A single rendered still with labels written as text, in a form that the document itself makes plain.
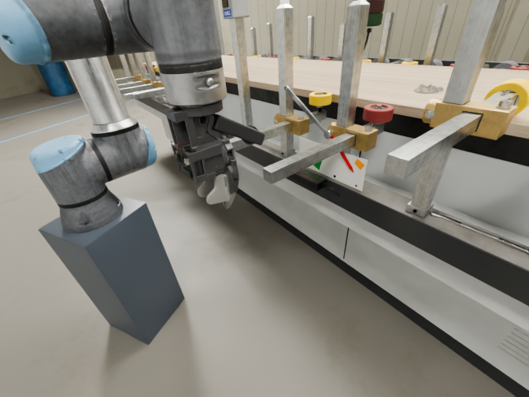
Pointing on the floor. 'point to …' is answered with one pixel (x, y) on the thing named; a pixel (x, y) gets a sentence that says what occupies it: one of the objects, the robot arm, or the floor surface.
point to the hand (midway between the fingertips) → (229, 201)
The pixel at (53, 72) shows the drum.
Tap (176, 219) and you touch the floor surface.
